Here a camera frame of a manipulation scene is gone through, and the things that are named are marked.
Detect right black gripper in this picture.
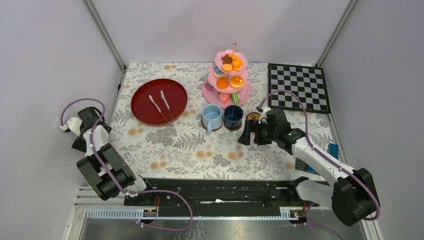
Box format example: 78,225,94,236
237,119,278,146

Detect orange face black coaster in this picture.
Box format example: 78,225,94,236
246,112,261,121

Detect dark blue mug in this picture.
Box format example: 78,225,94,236
223,105,244,126

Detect light blue mug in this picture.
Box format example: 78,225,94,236
201,103,223,120

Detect orange pancake stack toy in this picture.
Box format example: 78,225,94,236
229,76,245,89

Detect orange round cookie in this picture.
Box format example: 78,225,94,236
216,77,230,89

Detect round orange cracker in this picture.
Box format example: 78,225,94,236
222,63,233,73

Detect blue frosted donut toy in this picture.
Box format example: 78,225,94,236
212,65,228,78

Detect white cat-paw food tongs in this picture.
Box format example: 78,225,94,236
148,90,174,125

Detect orange flower cookie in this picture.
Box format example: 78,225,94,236
232,59,243,68

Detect brown star cookie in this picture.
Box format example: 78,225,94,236
221,54,233,65

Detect dark red round tray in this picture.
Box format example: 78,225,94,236
130,78,188,126

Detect dark brown wooden coaster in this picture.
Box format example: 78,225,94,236
224,123,243,131

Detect light brown wooden coaster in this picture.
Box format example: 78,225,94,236
201,116,223,134

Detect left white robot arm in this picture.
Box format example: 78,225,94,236
66,106,155,206

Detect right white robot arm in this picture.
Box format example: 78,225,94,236
238,108,381,226

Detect green layered cake slice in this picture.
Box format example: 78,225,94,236
230,92,241,105

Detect pink three-tier cake stand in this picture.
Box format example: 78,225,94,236
201,42,252,109

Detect floral tablecloth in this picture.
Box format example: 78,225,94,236
96,62,344,182

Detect purple cake slice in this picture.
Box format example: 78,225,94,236
204,81,214,91

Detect black white chessboard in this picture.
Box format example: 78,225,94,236
268,63,331,114

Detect blue toy brick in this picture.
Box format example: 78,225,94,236
326,143,339,160

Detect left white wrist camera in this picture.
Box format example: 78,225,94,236
59,117,82,136

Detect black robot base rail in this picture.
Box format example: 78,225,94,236
124,178,309,218

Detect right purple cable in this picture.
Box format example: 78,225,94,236
256,89,382,240

